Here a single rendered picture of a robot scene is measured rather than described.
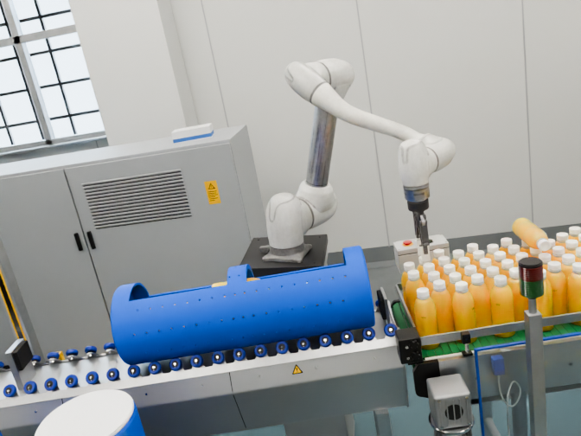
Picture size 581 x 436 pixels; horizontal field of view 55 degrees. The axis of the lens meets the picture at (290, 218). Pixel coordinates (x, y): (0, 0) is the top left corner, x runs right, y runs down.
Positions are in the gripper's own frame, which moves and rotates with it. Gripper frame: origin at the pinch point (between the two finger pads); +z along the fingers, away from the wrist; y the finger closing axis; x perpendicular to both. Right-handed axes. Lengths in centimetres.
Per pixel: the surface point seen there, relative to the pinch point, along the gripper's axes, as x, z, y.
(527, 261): 19, -13, 49
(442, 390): -7, 27, 45
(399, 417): -13, 113, -53
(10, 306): -167, 1, -17
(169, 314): -90, -3, 25
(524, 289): 17, -5, 50
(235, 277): -67, -10, 18
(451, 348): 0.1, 23.1, 29.7
